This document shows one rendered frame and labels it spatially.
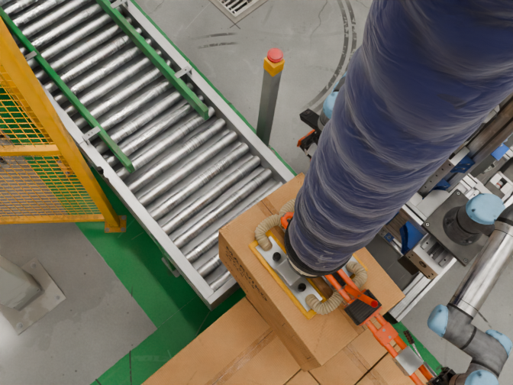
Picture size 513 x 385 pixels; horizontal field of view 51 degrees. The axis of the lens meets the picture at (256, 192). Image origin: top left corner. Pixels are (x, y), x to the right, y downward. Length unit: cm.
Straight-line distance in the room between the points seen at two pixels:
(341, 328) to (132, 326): 141
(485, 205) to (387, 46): 133
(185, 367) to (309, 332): 71
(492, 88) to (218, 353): 188
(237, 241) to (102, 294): 129
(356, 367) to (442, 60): 193
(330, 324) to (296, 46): 222
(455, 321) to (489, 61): 98
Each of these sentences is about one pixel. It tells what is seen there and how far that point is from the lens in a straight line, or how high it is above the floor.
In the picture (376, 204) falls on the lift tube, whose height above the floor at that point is 196.
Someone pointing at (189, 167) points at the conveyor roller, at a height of 55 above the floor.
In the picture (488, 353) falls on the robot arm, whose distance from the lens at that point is 159.
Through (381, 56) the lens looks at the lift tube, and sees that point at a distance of 75.
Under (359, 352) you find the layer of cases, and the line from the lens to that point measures 249.
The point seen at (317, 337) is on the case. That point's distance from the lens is 192.
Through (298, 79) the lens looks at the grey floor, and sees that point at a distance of 356.
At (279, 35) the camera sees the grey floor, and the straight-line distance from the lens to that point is 374.
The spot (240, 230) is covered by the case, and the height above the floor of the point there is 108.
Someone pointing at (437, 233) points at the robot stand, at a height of 104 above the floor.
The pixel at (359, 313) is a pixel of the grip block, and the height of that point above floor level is 122.
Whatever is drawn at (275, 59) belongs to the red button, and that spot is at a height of 104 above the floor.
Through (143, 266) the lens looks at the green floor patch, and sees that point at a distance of 307.
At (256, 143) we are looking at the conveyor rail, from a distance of 264.
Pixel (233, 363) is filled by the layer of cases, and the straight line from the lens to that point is 242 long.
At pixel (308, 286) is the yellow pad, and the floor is 110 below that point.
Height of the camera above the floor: 296
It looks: 69 degrees down
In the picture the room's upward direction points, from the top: 9 degrees clockwise
